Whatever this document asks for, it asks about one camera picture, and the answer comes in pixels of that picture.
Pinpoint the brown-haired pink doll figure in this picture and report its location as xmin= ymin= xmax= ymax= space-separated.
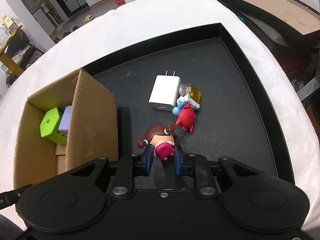
xmin=137 ymin=124 xmax=175 ymax=162

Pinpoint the brown cardboard box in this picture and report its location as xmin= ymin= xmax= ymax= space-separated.
xmin=13 ymin=69 xmax=118 ymax=189

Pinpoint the lavender box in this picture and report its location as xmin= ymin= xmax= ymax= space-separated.
xmin=58 ymin=105 xmax=72 ymax=135

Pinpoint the green hexagonal box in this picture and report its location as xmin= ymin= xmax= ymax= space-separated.
xmin=40 ymin=107 xmax=67 ymax=146

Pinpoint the red crab toy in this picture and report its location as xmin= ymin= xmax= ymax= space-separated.
xmin=172 ymin=99 xmax=196 ymax=134

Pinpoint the amber perfume bottle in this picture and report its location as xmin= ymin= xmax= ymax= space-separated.
xmin=177 ymin=83 xmax=201 ymax=109

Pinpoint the white USB charger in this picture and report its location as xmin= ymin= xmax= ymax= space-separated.
xmin=149 ymin=72 xmax=181 ymax=111

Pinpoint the black shallow tray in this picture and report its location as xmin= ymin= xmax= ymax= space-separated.
xmin=85 ymin=23 xmax=295 ymax=183

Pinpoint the yellow slipper left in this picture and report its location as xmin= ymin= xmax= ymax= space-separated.
xmin=83 ymin=15 xmax=95 ymax=23

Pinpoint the yellow wooden shelf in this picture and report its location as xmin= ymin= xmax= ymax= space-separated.
xmin=0 ymin=24 xmax=46 ymax=86

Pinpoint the black framed cork board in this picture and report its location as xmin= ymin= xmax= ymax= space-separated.
xmin=218 ymin=0 xmax=319 ymax=48

